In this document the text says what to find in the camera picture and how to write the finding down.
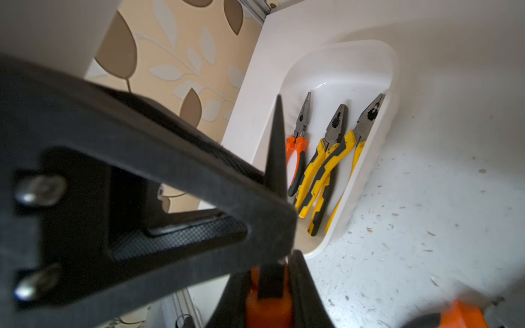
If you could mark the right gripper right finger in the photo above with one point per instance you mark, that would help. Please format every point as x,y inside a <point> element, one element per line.
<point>308,309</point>

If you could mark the white plastic storage box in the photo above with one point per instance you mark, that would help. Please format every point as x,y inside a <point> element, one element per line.
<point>352,74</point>

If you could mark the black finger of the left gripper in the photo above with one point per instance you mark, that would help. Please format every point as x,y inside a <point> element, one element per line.
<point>109,201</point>

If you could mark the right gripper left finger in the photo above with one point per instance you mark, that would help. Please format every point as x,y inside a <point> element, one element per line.
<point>231,308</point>

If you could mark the yellow black combination pliers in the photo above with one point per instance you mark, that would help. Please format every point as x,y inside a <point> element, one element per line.
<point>314,189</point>
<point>356,138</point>

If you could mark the orange black combination pliers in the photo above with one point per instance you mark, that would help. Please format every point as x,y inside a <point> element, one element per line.
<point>459,315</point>

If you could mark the small orange black pliers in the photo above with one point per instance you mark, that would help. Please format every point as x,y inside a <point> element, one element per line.
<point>298,144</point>

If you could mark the Greener orange black pliers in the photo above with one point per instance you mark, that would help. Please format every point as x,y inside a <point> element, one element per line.
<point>270,303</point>

